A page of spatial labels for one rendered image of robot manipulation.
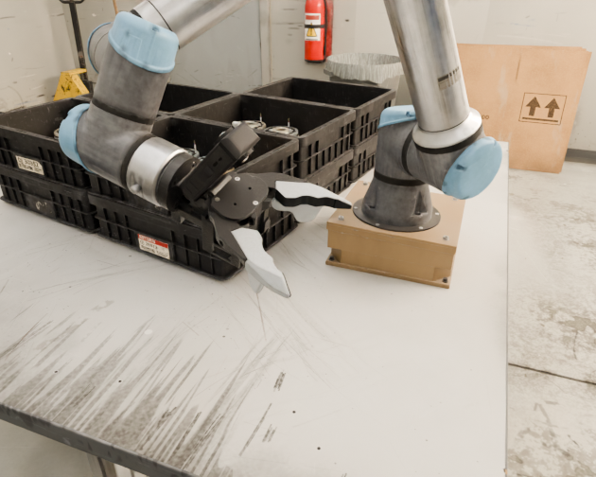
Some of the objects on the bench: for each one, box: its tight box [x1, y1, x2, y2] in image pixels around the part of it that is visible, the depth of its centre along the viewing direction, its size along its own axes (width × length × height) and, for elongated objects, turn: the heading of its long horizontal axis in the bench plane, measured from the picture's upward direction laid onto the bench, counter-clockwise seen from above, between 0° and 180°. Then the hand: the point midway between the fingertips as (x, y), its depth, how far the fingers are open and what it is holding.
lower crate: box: [0, 161, 101, 233], centre depth 134 cm, size 40×30×12 cm
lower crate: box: [293, 150, 354, 223], centre depth 139 cm, size 40×30×12 cm
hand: (325, 244), depth 53 cm, fingers open, 14 cm apart
